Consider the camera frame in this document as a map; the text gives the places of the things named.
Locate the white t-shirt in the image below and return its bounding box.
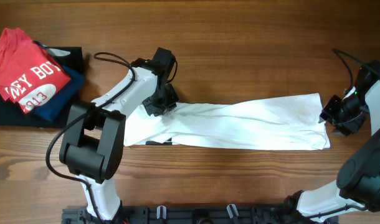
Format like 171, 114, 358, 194
124, 93, 330, 151

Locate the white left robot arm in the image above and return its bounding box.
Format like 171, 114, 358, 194
59, 48, 178, 223

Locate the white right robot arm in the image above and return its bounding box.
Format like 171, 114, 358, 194
279, 60, 380, 223

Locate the blue folded t-shirt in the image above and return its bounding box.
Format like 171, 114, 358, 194
0, 40, 86, 123

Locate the red printed t-shirt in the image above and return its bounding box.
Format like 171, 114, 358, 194
0, 28, 70, 113

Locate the black folded t-shirt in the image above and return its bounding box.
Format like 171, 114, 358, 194
0, 47, 85, 128

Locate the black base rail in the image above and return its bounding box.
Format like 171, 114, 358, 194
61, 203, 339, 224

